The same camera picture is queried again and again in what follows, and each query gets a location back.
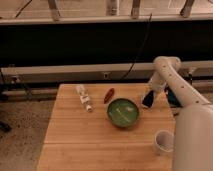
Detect black hanging cable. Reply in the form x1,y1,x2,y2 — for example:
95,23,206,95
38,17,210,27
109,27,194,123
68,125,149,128
119,13,153,82

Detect green bowl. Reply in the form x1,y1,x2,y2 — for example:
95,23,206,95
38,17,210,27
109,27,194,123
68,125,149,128
107,98,140,128

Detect clear plastic bottle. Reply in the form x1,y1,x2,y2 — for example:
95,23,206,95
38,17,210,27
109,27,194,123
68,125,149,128
76,84,93,112

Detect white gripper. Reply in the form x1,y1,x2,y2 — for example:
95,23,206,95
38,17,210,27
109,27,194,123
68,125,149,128
142,78,166,108

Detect brown sausage toy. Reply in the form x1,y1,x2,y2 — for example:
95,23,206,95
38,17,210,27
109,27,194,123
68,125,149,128
104,88,114,104

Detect white paper cup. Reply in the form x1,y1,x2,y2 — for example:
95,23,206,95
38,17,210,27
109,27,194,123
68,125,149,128
153,130,174,155

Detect blue object behind table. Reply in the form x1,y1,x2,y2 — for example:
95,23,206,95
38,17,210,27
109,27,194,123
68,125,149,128
165,87,181,107

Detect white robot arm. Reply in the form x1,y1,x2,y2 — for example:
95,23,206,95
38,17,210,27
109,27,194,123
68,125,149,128
141,56,213,171

